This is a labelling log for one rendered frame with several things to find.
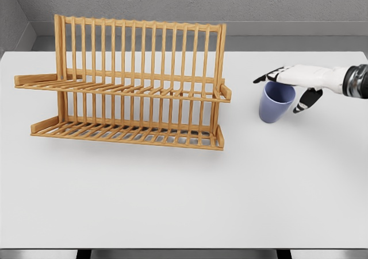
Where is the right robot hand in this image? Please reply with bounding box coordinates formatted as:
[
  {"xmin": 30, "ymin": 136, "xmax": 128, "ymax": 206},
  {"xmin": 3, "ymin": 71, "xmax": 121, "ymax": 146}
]
[{"xmin": 252, "ymin": 64, "xmax": 329, "ymax": 114}]

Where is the wooden two-tier dish rack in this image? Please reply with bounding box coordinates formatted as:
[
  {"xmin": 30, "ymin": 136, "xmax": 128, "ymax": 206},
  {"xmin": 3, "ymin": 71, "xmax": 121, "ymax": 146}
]
[{"xmin": 14, "ymin": 14, "xmax": 232, "ymax": 152}]

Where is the blue cup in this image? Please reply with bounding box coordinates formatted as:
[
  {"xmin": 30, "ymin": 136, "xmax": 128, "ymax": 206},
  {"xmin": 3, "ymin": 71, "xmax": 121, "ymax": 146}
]
[{"xmin": 259, "ymin": 81, "xmax": 296, "ymax": 124}]

